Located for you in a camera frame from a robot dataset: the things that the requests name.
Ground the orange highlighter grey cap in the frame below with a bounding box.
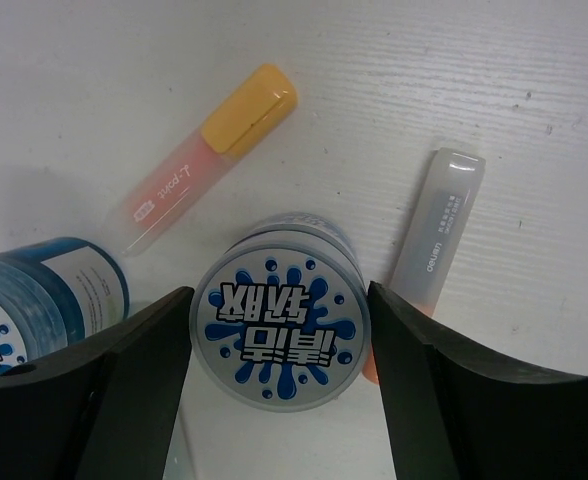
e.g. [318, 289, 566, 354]
[361, 146, 487, 385]

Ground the blue white round jar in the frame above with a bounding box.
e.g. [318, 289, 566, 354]
[0, 237, 130, 375]
[189, 212, 370, 413]

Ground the pink highlighter yellow cap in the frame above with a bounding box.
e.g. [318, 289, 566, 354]
[103, 64, 298, 256]

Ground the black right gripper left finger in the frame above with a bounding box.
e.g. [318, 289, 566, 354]
[0, 287, 194, 479]

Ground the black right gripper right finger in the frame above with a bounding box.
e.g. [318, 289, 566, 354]
[367, 283, 588, 479]

